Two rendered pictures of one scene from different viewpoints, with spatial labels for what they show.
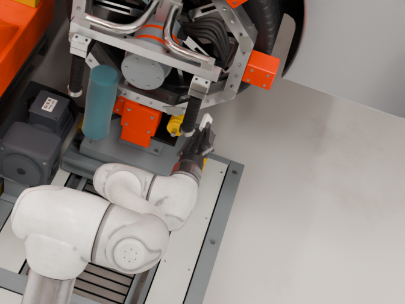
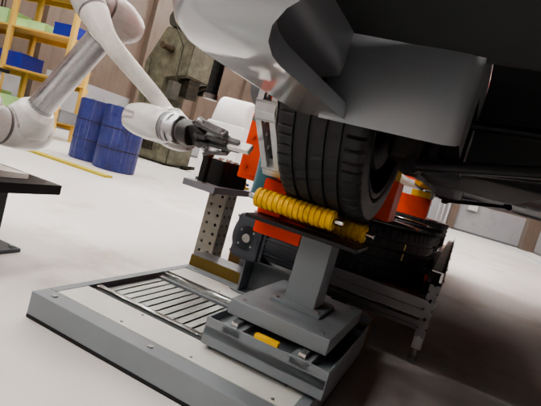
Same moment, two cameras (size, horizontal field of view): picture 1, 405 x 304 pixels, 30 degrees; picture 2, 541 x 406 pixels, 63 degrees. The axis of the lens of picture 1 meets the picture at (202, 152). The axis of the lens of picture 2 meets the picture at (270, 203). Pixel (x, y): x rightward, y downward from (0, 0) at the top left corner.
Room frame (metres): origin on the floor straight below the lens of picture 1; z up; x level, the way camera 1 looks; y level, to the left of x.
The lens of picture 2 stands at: (2.22, -1.09, 0.62)
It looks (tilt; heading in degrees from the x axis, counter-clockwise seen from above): 5 degrees down; 112
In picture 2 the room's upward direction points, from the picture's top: 16 degrees clockwise
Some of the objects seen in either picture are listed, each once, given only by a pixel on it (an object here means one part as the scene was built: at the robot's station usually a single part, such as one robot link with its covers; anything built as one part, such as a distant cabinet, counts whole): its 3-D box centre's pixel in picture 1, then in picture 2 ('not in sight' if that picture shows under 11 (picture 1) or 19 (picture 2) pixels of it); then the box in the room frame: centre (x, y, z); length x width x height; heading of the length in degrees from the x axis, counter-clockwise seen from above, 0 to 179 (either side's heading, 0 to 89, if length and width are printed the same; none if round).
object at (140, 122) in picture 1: (144, 111); (287, 211); (1.76, 0.23, 0.48); 0.16 x 0.12 x 0.17; 179
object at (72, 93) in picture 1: (76, 72); not in sight; (1.49, 0.40, 0.83); 0.04 x 0.04 x 0.16
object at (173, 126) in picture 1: (185, 105); (294, 208); (1.82, 0.11, 0.51); 0.29 x 0.06 x 0.06; 179
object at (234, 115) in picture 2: not in sight; (229, 142); (-1.55, 5.78, 0.75); 0.77 x 0.71 x 1.50; 94
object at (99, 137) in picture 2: not in sight; (107, 134); (-1.96, 3.39, 0.39); 1.07 x 0.66 x 0.79; 1
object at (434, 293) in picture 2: not in sight; (443, 266); (2.27, 1.98, 0.28); 2.47 x 0.06 x 0.22; 89
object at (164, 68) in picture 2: not in sight; (181, 90); (-3.44, 6.69, 1.54); 1.61 x 1.39 x 3.08; 1
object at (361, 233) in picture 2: not in sight; (327, 221); (1.89, 0.22, 0.49); 0.29 x 0.06 x 0.06; 179
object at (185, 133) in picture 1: (191, 112); (216, 73); (1.49, 0.06, 0.83); 0.04 x 0.04 x 0.16
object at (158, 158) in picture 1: (149, 117); (311, 275); (1.89, 0.22, 0.32); 0.40 x 0.30 x 0.28; 89
